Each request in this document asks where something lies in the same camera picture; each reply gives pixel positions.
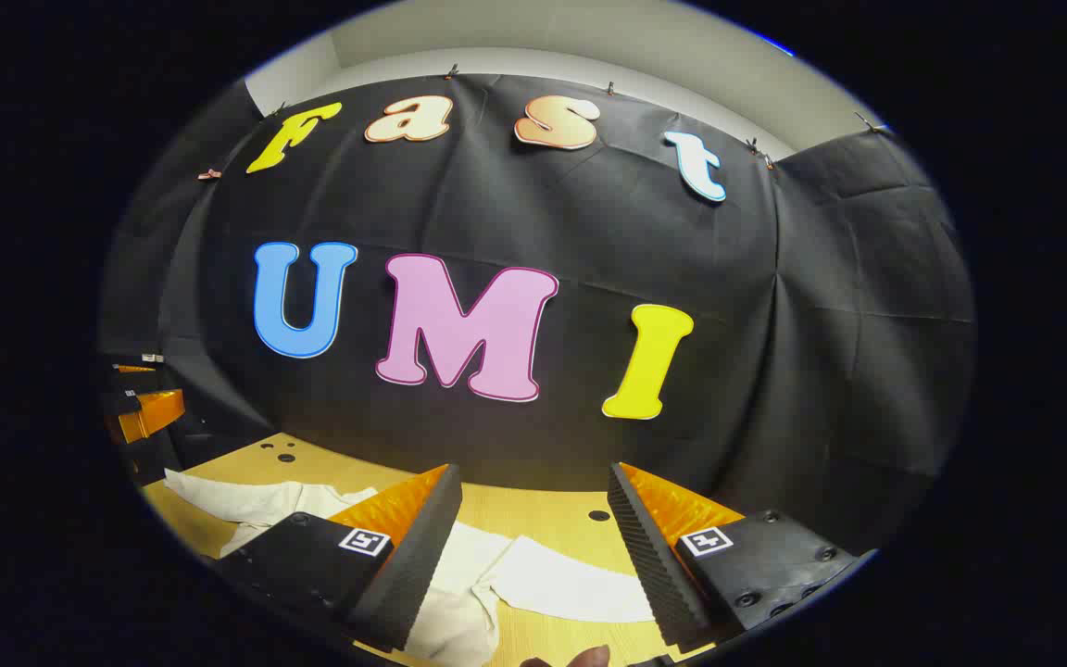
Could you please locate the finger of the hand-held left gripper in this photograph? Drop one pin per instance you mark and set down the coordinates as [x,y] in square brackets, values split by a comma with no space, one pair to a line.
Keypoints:
[154,414]
[135,367]

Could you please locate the white sweatshirt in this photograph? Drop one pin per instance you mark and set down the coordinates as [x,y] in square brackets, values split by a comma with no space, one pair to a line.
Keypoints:
[552,579]

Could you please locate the black backdrop cloth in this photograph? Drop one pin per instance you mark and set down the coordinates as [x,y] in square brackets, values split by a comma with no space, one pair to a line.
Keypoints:
[589,232]

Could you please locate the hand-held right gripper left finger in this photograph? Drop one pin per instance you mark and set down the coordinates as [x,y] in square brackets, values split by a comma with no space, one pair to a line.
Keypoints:
[408,574]

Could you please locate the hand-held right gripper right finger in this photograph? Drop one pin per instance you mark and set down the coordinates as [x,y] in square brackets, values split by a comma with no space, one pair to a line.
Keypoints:
[649,565]

